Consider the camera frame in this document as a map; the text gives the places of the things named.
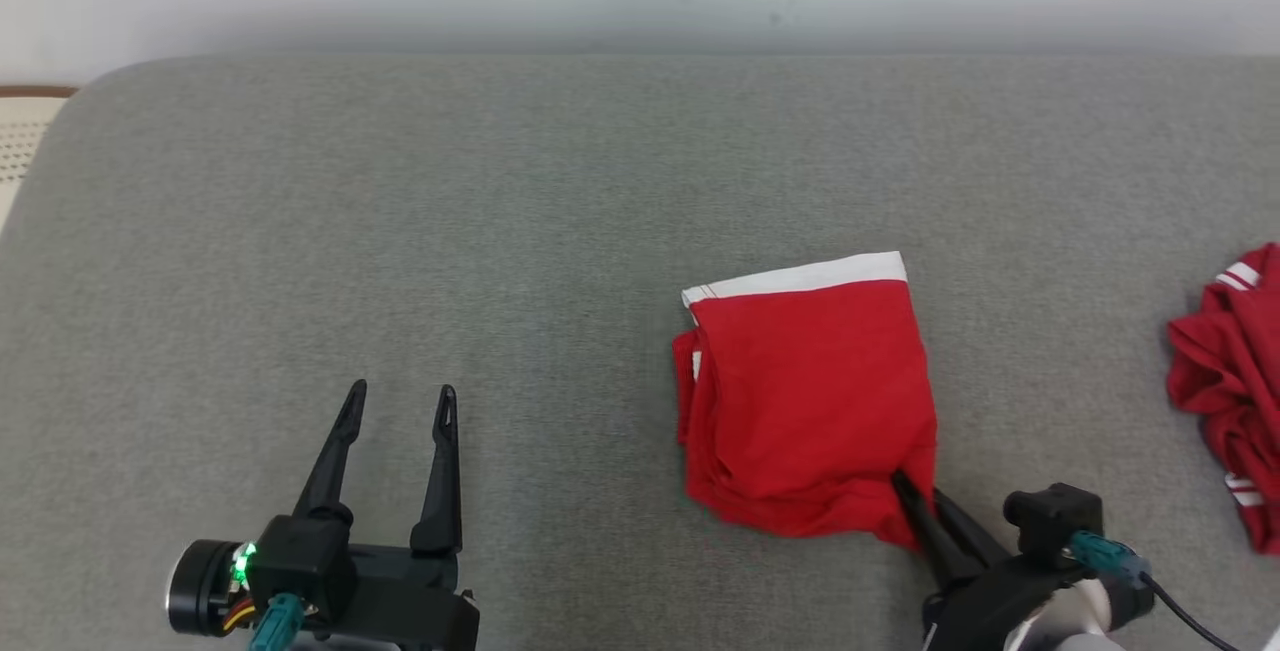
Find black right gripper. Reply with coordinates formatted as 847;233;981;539
888;469;1156;651

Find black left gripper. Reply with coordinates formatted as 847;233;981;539
166;379;481;651

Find red shorts with white stripes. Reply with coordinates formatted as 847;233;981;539
672;251;941;554

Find red jersey with number print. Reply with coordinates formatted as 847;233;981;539
1166;243;1280;557

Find grey fabric sofa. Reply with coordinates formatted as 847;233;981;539
0;53;1280;651

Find cream woven floor mat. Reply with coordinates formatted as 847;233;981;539
0;96;71;232

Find teal cable connector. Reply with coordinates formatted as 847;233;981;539
247;591;306;651
1065;529;1151;587

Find black camera cable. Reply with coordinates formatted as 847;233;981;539
1140;576;1246;651

